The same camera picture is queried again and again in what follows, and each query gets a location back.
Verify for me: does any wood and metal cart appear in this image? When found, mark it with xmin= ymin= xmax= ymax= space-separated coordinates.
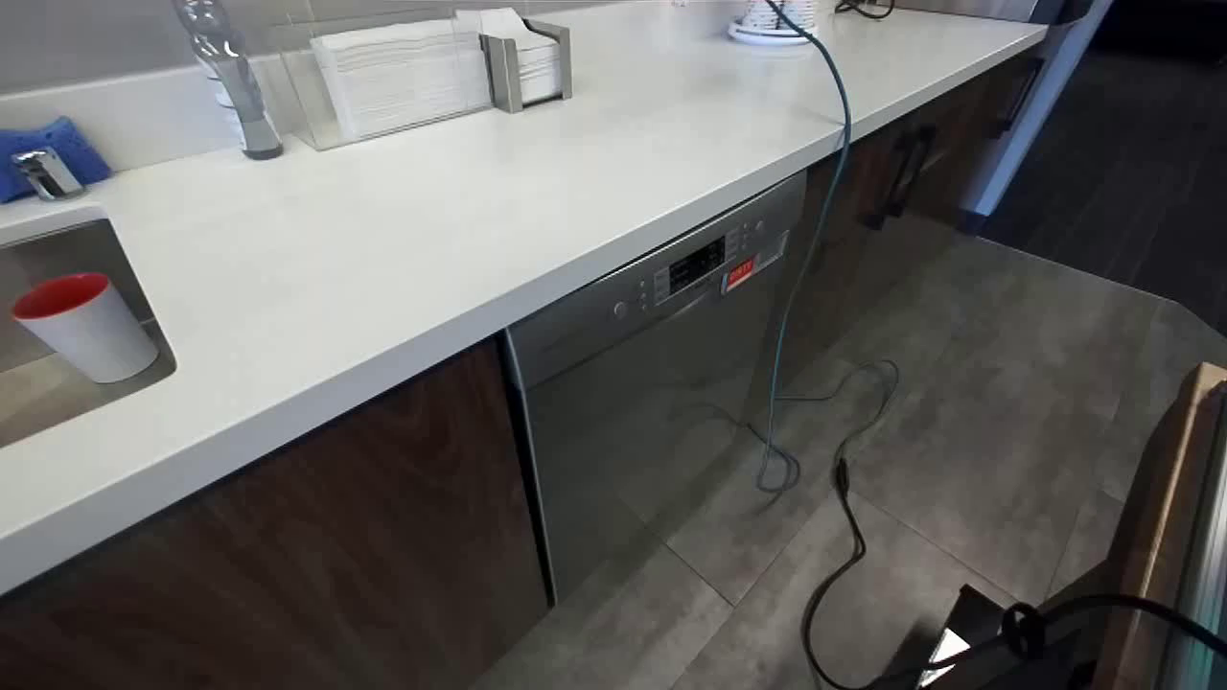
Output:
xmin=1087 ymin=359 xmax=1227 ymax=690

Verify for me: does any grey napkin holder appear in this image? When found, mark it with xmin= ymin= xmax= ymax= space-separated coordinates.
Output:
xmin=473 ymin=13 xmax=576 ymax=116

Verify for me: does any white cup with red inside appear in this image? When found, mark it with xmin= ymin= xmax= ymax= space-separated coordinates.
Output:
xmin=9 ymin=267 xmax=162 ymax=386

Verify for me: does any white round appliance base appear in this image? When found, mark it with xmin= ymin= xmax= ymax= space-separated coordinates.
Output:
xmin=725 ymin=0 xmax=822 ymax=49

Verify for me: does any white paper towel stack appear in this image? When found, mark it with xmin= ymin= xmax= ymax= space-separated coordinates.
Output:
xmin=308 ymin=13 xmax=494 ymax=141

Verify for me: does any black cabinet handle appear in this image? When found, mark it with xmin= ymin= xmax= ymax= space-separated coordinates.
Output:
xmin=864 ymin=120 xmax=934 ymax=235

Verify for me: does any steel sink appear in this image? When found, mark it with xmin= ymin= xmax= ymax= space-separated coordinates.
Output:
xmin=0 ymin=215 xmax=180 ymax=451

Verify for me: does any black and white floor bracket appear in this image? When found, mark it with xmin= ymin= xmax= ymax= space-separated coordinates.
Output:
xmin=889 ymin=583 xmax=1029 ymax=690

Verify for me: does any blue sponge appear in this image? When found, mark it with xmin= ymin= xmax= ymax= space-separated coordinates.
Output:
xmin=0 ymin=116 xmax=114 ymax=208

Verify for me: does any small chrome fixture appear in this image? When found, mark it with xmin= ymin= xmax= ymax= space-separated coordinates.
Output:
xmin=11 ymin=144 xmax=88 ymax=204

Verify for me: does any dark wood cabinet door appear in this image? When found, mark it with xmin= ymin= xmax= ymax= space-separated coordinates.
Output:
xmin=0 ymin=335 xmax=552 ymax=690
xmin=777 ymin=128 xmax=897 ymax=386
xmin=865 ymin=49 xmax=1045 ymax=239

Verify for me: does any teal cable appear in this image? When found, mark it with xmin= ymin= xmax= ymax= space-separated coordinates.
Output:
xmin=744 ymin=0 xmax=900 ymax=498

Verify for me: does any black floor cable with plug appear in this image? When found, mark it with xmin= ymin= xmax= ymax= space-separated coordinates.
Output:
xmin=796 ymin=451 xmax=874 ymax=690

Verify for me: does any white post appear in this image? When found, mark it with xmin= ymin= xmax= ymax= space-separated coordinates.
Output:
xmin=955 ymin=0 xmax=1121 ymax=221

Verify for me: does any white napkin stack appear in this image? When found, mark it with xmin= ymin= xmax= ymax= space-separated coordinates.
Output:
xmin=452 ymin=5 xmax=567 ymax=107

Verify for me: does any black cable with knot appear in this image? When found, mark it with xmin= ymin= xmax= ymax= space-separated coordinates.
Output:
xmin=865 ymin=592 xmax=1227 ymax=690

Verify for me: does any stainless steel dishwasher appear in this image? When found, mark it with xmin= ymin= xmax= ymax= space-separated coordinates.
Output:
xmin=503 ymin=169 xmax=813 ymax=607

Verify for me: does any clear plastic water bottle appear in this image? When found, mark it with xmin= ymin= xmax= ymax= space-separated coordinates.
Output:
xmin=167 ymin=0 xmax=287 ymax=164

